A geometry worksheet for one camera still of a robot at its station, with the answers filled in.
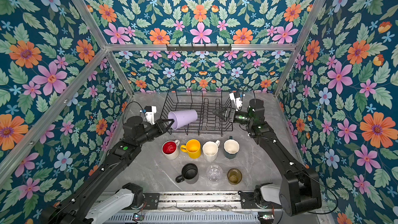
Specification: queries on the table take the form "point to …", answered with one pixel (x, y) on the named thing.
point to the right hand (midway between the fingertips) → (217, 112)
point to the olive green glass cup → (234, 176)
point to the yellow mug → (193, 148)
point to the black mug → (190, 174)
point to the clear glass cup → (214, 173)
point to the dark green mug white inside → (231, 147)
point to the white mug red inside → (170, 149)
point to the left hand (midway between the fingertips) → (176, 118)
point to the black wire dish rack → (204, 102)
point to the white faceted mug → (210, 150)
